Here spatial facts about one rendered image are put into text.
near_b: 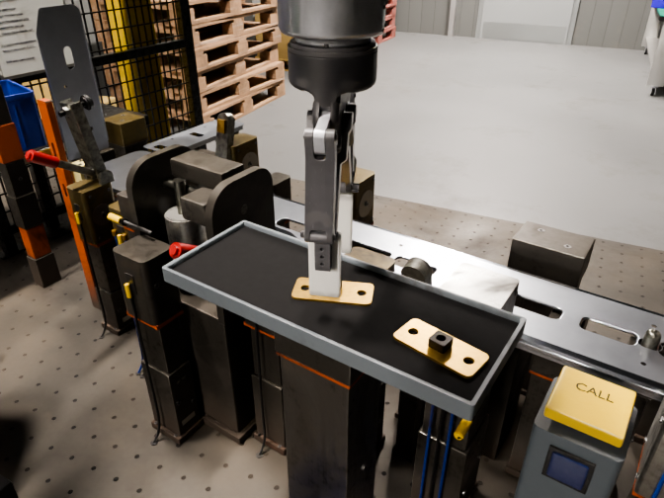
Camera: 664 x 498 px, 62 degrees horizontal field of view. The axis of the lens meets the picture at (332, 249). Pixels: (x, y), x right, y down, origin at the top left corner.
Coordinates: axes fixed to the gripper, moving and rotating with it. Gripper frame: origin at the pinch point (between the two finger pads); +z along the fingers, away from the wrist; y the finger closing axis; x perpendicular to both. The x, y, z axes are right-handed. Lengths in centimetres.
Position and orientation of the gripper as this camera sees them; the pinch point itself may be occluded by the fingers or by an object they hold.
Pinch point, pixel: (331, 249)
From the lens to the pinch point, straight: 55.8
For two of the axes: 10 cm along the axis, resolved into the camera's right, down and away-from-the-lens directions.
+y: 1.6, -5.0, 8.5
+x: -9.9, -0.8, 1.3
